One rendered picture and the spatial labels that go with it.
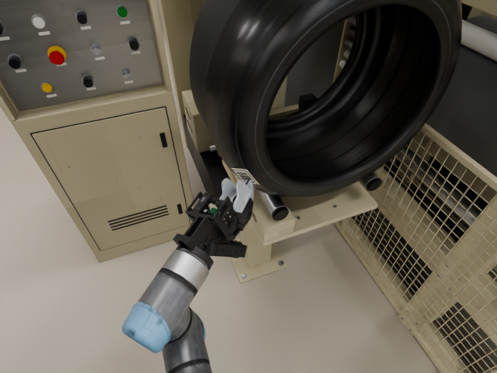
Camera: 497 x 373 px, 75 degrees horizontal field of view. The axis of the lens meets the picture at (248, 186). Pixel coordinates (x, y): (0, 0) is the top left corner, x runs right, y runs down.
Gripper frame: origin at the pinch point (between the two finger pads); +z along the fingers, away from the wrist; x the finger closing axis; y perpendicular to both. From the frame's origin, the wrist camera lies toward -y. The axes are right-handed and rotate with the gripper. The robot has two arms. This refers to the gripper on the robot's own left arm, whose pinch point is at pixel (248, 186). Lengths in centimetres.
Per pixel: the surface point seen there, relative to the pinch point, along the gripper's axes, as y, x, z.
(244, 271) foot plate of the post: -93, 53, 18
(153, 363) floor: -82, 65, -38
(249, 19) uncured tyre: 30.1, -8.6, 8.3
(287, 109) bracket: -9.9, 12.4, 41.5
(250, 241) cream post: -72, 44, 25
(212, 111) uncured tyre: 18.2, 1.1, 1.7
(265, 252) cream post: -88, 44, 29
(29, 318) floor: -59, 124, -49
